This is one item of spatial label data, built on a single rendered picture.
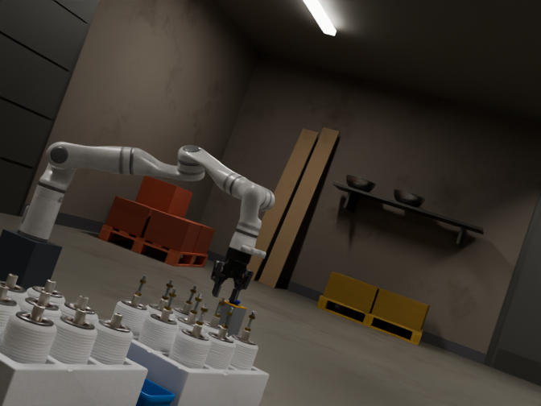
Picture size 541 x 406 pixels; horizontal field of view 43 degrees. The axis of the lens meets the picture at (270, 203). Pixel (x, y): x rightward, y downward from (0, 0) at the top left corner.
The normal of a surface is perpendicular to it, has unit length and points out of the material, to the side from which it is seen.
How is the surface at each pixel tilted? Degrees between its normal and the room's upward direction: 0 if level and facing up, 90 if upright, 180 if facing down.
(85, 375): 90
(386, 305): 90
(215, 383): 90
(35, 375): 90
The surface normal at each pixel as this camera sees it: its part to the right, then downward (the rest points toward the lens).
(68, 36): 0.89, 0.29
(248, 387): 0.79, 0.26
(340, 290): -0.26, -0.15
